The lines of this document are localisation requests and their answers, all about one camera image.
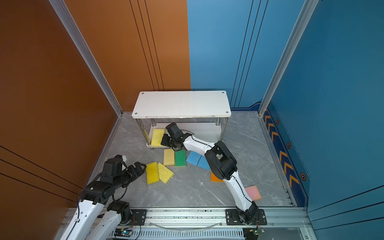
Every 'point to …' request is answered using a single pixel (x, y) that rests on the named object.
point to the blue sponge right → (203, 163)
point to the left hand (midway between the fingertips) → (141, 168)
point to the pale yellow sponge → (169, 157)
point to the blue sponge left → (193, 158)
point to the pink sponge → (254, 192)
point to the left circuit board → (123, 232)
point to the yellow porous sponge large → (157, 134)
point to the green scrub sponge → (180, 158)
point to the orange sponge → (214, 178)
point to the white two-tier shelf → (202, 113)
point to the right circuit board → (250, 233)
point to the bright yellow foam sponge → (152, 173)
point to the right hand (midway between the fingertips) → (159, 142)
